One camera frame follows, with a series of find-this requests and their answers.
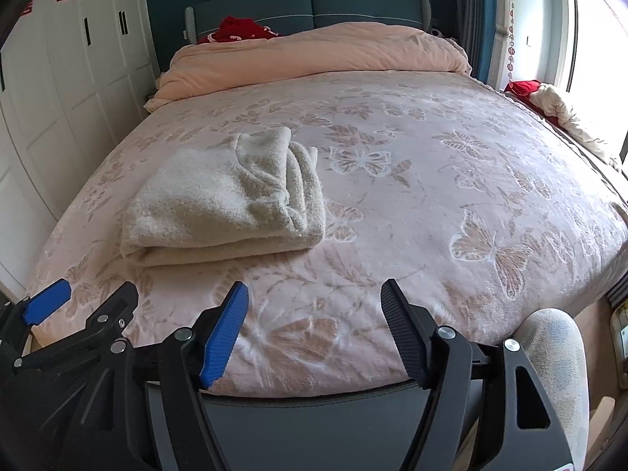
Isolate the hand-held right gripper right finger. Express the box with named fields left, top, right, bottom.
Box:
left=380, top=279, right=575, bottom=471

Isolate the teal padded headboard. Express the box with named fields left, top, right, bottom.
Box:
left=183, top=0, right=435, bottom=43

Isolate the crumpled cream blanket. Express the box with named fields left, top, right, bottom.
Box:
left=529, top=82, right=622, bottom=168

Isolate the red pillow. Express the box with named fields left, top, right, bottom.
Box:
left=197, top=16, right=286, bottom=45

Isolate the person's fleece-clad leg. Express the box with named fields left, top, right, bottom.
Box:
left=512, top=307, right=590, bottom=471

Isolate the grey curtain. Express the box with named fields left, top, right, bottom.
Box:
left=450, top=0, right=497, bottom=90

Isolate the red cloth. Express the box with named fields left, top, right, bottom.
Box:
left=507, top=79, right=566, bottom=129

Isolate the pink butterfly blanket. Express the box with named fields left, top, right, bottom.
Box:
left=24, top=69, right=628, bottom=399

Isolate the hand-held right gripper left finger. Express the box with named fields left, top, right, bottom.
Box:
left=59, top=281, right=249, bottom=471

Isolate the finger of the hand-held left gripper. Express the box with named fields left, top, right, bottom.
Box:
left=12, top=281, right=141, bottom=372
left=0, top=278, right=72, bottom=354

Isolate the peach duvet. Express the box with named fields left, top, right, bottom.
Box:
left=144, top=22, right=473, bottom=113

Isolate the cream knit sweater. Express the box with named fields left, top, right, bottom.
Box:
left=120, top=126, right=327, bottom=268

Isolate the white wardrobe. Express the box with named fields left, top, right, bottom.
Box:
left=0, top=0, right=161, bottom=296

